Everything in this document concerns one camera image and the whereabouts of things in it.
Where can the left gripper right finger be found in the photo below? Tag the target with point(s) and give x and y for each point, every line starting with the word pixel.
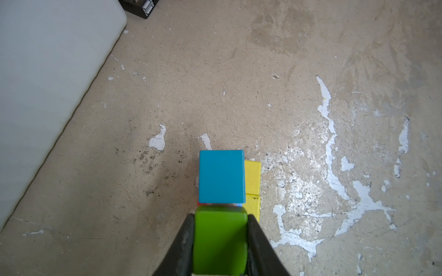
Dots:
pixel 261 257

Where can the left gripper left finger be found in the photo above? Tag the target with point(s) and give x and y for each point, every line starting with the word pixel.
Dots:
pixel 178 261

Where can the green cube block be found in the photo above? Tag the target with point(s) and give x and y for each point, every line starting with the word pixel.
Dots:
pixel 220 244

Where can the black battery holder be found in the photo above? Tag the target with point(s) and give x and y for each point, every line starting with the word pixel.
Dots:
pixel 140 8

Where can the yellow cube block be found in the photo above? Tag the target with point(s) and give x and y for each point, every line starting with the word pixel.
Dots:
pixel 252 177
pixel 253 205

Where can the teal cube block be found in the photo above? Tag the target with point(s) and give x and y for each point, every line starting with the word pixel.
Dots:
pixel 222 177

